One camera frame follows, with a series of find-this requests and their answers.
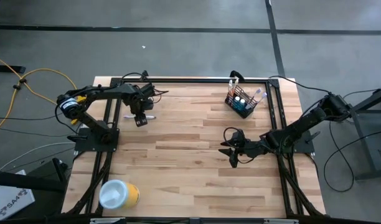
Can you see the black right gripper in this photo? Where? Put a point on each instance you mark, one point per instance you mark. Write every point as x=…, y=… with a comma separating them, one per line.
x=251, y=147

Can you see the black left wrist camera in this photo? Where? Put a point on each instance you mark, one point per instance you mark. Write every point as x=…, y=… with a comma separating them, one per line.
x=147, y=91

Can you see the white printed box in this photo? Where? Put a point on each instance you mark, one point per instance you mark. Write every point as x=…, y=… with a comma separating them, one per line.
x=10, y=199

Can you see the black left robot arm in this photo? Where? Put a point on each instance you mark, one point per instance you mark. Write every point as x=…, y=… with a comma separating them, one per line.
x=97, y=93

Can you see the black floor stand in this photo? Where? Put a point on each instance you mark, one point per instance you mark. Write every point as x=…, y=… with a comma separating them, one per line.
x=22, y=183

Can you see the purple white toothbrush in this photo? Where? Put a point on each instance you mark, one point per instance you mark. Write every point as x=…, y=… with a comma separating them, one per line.
x=128, y=117
x=258, y=91
x=264, y=95

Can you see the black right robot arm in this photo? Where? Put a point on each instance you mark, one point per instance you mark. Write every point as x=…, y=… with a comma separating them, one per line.
x=305, y=124

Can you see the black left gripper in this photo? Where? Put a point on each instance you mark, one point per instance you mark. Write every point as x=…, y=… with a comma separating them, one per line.
x=139, y=104

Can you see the black metal stand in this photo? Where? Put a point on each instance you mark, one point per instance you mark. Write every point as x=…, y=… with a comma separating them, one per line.
x=365, y=104

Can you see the white yellow disinfecting wipes canister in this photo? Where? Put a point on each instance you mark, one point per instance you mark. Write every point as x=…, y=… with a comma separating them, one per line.
x=115, y=195

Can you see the black aluminium table frame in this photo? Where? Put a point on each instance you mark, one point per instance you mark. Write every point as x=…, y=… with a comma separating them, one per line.
x=193, y=81

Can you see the blue mouthwash bottle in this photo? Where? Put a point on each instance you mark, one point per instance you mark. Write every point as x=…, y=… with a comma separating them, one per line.
x=237, y=99
x=242, y=101

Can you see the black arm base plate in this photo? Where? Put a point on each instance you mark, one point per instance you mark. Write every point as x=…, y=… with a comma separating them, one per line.
x=305, y=147
x=84, y=144

